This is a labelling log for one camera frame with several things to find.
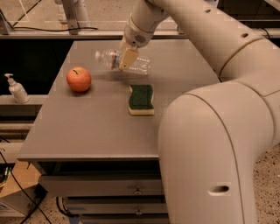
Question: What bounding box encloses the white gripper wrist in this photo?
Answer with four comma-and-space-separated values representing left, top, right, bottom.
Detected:
119, 18, 154, 70

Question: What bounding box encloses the clear plastic water bottle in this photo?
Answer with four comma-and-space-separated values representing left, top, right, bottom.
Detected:
95, 49, 151, 75

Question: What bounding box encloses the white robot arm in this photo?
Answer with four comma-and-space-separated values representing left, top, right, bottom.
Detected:
121, 0, 280, 224

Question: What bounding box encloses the white pump dispenser bottle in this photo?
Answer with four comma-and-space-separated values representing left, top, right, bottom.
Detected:
4, 73, 30, 104

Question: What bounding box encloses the green and yellow sponge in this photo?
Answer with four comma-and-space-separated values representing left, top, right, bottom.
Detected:
129, 85, 154, 116

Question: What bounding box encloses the red apple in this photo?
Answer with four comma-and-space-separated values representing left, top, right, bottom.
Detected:
66, 66, 92, 93

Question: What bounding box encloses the grey drawer cabinet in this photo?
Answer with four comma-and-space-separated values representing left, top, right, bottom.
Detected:
17, 39, 221, 224

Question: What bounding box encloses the top grey drawer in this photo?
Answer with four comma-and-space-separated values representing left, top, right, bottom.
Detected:
39, 174, 164, 197

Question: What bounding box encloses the grey drawer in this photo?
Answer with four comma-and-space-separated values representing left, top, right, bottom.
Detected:
39, 174, 164, 197
64, 196, 167, 214
80, 213, 169, 224

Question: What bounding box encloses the middle grey drawer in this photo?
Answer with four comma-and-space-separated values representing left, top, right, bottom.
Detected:
64, 196, 167, 214

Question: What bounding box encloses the bottom grey drawer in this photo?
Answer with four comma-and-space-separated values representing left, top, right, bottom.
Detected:
80, 213, 169, 224

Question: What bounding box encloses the cardboard box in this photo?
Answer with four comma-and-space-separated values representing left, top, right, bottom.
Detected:
0, 161, 40, 217

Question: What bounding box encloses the left metal bracket post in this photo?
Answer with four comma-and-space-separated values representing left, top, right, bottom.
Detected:
61, 0, 79, 35

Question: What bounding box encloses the black cable on shelf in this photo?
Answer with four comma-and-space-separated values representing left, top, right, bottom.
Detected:
0, 8, 99, 33

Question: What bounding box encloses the grey side shelf rail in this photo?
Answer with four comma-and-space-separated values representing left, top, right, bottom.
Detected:
0, 94, 49, 107

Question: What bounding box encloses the black floor cable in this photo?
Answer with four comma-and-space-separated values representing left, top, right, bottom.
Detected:
0, 151, 53, 224

